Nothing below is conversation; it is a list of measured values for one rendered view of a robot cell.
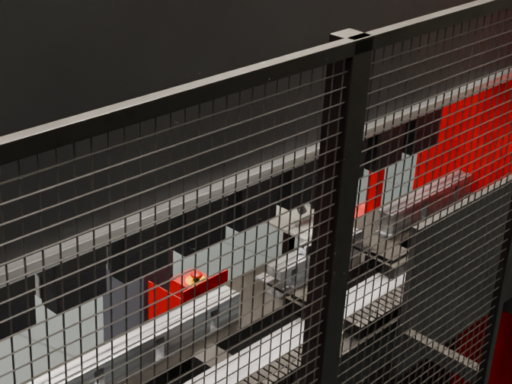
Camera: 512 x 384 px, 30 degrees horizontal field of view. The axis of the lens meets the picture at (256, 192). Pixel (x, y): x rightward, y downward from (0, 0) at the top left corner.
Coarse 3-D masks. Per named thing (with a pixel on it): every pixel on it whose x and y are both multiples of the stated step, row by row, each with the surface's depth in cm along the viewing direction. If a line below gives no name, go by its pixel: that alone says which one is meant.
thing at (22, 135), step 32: (480, 0) 168; (384, 32) 147; (416, 32) 154; (256, 64) 130; (288, 64) 133; (320, 64) 138; (160, 96) 117; (192, 96) 121; (32, 128) 106; (64, 128) 107; (96, 128) 111; (0, 160) 102
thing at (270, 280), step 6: (258, 276) 272; (270, 276) 273; (270, 282) 270; (276, 282) 270; (276, 288) 268; (282, 288) 267; (288, 288) 267; (306, 288) 262; (288, 294) 265; (300, 294) 259; (288, 300) 259; (300, 300) 257; (288, 306) 260; (294, 306) 258; (300, 306) 256; (300, 312) 257
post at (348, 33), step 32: (352, 32) 146; (352, 64) 144; (352, 96) 147; (352, 128) 150; (320, 160) 154; (352, 160) 153; (320, 192) 156; (352, 192) 156; (352, 224) 159; (320, 256) 160; (320, 288) 163; (320, 352) 167
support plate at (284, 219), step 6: (282, 210) 311; (294, 210) 312; (312, 210) 312; (282, 216) 307; (288, 216) 308; (294, 216) 308; (270, 222) 303; (276, 222) 303; (282, 222) 304; (288, 222) 304; (276, 228) 302; (288, 228) 300; (294, 228) 301; (294, 234) 297; (300, 234) 297; (306, 234) 297
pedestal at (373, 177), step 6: (372, 174) 494; (372, 180) 495; (378, 186) 496; (366, 192) 500; (372, 192) 498; (378, 192) 498; (378, 198) 500; (372, 204) 500; (378, 204) 502; (360, 210) 510; (366, 210) 504; (354, 216) 503
